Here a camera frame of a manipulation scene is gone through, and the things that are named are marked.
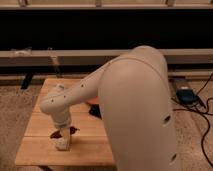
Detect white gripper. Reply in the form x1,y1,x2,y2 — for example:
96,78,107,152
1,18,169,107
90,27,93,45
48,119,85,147
51,111,71,147

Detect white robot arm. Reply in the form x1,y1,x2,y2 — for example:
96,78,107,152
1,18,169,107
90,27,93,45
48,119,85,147
40,46,181,171

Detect white sponge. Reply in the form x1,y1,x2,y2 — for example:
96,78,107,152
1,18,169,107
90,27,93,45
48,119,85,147
55,138,71,151

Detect wooden table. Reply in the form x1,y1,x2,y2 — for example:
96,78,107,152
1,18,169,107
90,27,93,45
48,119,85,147
15,78,115,166

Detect black rectangular block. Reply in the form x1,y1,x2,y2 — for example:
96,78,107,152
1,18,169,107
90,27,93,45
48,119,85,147
89,105,101,118

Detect orange bowl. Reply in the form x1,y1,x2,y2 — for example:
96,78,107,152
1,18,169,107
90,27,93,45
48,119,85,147
87,97,99,105

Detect blue power adapter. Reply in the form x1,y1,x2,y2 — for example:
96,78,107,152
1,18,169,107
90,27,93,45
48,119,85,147
176,89,197,105

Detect black cables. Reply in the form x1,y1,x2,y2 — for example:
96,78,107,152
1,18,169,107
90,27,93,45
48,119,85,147
171,71,213,168

